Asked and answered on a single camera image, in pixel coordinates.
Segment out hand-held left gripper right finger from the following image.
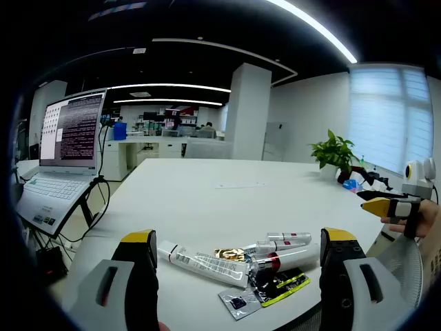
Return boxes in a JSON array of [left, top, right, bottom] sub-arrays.
[[318, 227, 420, 331]]

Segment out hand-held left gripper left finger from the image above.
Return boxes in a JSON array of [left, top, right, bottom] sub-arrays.
[[70, 228, 161, 331]]

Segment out white red-collared skincare spray bottle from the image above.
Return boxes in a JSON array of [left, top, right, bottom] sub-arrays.
[[247, 242, 320, 287]]

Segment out black green skincare sachet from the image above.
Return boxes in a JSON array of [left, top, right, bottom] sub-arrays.
[[253, 268, 312, 308]]

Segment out small clear-capped skincare bottle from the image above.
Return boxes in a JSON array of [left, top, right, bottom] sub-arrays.
[[266, 232, 313, 243]]

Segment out tall white skincare tube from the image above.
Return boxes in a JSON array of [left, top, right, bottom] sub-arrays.
[[157, 240, 252, 289]]

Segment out small white tube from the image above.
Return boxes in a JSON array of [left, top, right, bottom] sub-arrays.
[[240, 239, 309, 253]]

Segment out gold skincare sachet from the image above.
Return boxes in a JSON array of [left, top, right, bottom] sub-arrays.
[[213, 247, 247, 264]]

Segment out silver skincare sachet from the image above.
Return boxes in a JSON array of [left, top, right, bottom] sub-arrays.
[[217, 288, 265, 321]]

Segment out person's right hand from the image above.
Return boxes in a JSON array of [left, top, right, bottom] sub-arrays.
[[380, 199, 441, 239]]

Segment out blue packet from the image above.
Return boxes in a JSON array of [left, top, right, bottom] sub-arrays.
[[342, 179, 365, 192]]

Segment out white mesh office chair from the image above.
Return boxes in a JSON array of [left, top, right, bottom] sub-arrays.
[[275, 233, 425, 331]]

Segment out green potted plant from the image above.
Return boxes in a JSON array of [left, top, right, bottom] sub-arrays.
[[309, 128, 361, 181]]

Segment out person's cream printed top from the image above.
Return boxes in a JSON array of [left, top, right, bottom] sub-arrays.
[[418, 237, 441, 294]]

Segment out white window blinds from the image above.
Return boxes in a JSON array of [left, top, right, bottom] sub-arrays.
[[347, 64, 434, 175]]

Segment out black laptop stand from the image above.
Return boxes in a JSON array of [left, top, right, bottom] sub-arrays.
[[51, 174, 111, 242]]

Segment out black power adapter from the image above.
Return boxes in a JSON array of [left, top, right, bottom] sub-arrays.
[[35, 245, 68, 277]]

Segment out white background counter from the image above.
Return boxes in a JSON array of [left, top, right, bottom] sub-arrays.
[[102, 135, 194, 181]]

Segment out white partition panel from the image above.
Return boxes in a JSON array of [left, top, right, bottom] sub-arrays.
[[185, 137, 233, 160]]

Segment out blue bin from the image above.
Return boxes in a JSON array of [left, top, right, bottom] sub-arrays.
[[113, 121, 128, 141]]

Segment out white laptop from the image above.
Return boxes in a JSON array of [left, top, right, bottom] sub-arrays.
[[14, 88, 108, 239]]

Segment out background shelving with goods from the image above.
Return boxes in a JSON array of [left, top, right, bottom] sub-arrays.
[[130, 107, 200, 137]]

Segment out long ceiling light strip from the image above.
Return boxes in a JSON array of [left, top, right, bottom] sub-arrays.
[[267, 0, 358, 64]]

